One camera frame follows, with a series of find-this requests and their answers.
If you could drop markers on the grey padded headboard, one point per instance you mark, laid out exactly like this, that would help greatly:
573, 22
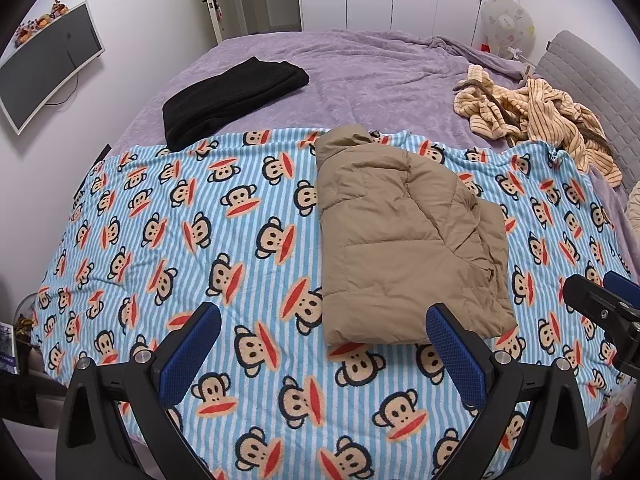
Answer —
595, 70

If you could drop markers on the monkey print striped blanket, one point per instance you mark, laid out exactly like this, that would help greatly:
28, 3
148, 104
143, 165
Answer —
175, 260

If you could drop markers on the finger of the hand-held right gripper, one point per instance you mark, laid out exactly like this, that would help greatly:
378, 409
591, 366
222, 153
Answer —
622, 287
590, 297

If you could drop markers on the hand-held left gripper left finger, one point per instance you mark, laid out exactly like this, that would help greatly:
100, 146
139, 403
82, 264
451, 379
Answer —
192, 352

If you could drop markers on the black folded garment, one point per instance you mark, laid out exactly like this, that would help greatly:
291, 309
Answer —
230, 100

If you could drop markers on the dark side table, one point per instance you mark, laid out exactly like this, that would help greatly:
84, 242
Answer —
30, 400

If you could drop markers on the tan puffer jacket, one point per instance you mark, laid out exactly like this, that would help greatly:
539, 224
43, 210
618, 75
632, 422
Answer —
400, 240

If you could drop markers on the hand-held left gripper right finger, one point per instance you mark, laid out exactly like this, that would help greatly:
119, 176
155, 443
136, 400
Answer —
457, 355

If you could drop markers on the white standing fan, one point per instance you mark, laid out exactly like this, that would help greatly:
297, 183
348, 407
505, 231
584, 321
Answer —
505, 22

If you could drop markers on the yellow striped fleece garment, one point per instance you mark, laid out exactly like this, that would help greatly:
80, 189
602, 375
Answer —
550, 110

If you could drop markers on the orange flower decoration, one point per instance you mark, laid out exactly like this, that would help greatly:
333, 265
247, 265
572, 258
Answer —
25, 35

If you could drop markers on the purple bed cover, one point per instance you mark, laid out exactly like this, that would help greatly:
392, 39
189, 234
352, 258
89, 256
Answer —
375, 80

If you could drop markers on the wall mounted monitor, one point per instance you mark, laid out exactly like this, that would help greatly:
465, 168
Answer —
45, 70

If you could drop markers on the blue book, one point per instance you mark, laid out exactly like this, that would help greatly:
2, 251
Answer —
7, 350

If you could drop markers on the round glass ornament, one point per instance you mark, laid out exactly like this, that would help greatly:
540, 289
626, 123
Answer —
25, 320

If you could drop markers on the brown cloth belt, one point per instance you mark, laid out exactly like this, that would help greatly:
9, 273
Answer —
487, 97

